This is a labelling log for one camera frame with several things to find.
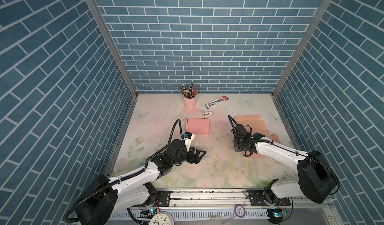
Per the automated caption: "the coloured pencils bundle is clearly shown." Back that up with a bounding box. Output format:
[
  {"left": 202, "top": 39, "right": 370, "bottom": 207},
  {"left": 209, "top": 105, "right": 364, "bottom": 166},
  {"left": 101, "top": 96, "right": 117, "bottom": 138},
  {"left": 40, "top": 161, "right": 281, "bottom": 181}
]
[{"left": 180, "top": 82, "right": 199, "bottom": 99}]

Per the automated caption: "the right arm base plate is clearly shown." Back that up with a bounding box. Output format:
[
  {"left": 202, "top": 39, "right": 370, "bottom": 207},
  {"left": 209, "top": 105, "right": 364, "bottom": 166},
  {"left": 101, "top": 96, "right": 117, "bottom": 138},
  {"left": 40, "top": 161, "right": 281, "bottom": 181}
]
[{"left": 245, "top": 190, "right": 291, "bottom": 207}]

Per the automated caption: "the blue white pen box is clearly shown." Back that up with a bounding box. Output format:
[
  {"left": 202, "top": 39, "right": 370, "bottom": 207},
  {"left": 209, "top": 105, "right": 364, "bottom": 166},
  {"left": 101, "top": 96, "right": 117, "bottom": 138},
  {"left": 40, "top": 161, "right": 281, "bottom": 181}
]
[{"left": 205, "top": 96, "right": 229, "bottom": 109}]

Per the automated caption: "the white round clock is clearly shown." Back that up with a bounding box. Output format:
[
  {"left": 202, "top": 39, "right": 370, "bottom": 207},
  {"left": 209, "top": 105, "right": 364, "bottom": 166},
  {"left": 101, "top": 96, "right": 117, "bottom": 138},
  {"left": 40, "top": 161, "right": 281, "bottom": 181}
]
[{"left": 149, "top": 212, "right": 175, "bottom": 225}]

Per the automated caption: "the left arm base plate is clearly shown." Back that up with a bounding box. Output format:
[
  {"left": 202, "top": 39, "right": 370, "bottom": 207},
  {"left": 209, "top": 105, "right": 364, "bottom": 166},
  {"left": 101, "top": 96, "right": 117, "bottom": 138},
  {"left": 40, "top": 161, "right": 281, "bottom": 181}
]
[{"left": 134, "top": 191, "right": 171, "bottom": 208}]

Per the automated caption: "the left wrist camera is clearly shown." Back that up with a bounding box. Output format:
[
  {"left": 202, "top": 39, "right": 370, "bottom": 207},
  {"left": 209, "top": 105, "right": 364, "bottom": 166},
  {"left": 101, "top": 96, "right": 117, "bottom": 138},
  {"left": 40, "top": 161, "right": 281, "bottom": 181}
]
[{"left": 183, "top": 132, "right": 195, "bottom": 151}]

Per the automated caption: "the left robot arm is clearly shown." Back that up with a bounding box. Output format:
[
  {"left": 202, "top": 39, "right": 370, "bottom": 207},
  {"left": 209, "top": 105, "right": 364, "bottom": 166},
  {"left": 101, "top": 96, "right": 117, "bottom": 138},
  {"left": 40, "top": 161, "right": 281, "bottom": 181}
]
[{"left": 62, "top": 140, "right": 206, "bottom": 225}]

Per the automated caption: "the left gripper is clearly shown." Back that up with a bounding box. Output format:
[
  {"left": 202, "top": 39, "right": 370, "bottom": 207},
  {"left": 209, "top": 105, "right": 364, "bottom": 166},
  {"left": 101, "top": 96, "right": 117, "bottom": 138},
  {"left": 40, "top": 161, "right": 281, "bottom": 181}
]
[{"left": 170, "top": 145, "right": 207, "bottom": 167}]

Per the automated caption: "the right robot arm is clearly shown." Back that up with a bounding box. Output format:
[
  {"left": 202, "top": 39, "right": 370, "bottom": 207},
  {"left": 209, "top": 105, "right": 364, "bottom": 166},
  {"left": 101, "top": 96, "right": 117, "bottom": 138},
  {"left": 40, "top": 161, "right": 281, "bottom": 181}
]
[{"left": 231, "top": 124, "right": 340, "bottom": 205}]

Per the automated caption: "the pink paper box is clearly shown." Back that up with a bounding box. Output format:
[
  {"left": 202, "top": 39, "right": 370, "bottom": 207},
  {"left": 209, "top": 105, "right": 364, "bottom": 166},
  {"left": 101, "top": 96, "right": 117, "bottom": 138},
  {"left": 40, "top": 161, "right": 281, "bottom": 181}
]
[{"left": 186, "top": 118, "right": 209, "bottom": 135}]

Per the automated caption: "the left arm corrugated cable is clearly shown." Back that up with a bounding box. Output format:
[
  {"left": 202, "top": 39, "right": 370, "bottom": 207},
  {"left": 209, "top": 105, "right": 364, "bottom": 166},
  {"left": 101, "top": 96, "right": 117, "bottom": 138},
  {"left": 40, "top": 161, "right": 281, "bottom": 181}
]
[{"left": 62, "top": 167, "right": 146, "bottom": 223}]

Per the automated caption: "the pink pencil bucket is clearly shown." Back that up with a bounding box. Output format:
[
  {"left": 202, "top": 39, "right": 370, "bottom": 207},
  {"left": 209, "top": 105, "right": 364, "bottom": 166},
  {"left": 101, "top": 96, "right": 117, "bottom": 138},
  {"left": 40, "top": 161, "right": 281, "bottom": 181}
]
[{"left": 183, "top": 95, "right": 197, "bottom": 109}]

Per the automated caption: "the purple tape roll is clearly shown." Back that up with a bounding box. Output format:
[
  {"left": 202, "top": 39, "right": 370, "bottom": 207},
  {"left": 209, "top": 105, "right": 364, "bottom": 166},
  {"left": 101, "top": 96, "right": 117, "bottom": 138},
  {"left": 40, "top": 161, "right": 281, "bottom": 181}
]
[{"left": 234, "top": 204, "right": 246, "bottom": 218}]

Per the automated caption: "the peach paper box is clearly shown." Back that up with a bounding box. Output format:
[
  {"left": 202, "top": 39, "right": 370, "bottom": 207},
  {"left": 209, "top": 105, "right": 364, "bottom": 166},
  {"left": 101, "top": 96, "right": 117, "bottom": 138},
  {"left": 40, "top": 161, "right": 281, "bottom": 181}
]
[{"left": 228, "top": 115, "right": 280, "bottom": 143}]

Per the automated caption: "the metal base rail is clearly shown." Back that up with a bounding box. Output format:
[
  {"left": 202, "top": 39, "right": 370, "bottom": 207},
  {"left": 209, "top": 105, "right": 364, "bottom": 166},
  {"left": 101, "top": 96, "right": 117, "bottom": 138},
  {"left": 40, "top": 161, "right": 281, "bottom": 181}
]
[{"left": 109, "top": 188, "right": 342, "bottom": 225}]

